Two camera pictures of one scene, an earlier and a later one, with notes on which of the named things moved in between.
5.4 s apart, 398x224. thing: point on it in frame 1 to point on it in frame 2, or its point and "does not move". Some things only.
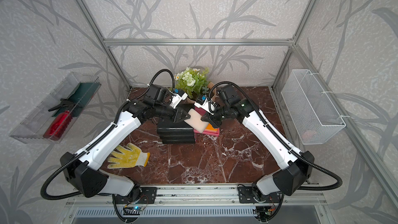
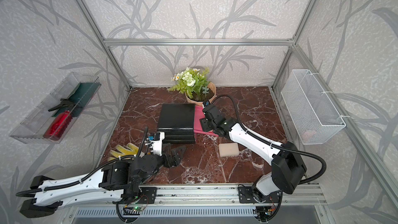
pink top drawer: x=202 y=113 does not move
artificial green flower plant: x=194 y=82 does not move
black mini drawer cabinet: x=172 y=133 does not move
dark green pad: x=81 y=96 does not move
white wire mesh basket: x=316 y=118 does not move
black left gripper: x=178 y=117 to x=175 y=162
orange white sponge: x=195 y=121 to x=230 y=149
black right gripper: x=208 y=118 to x=203 y=123
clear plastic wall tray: x=53 y=117 does not move
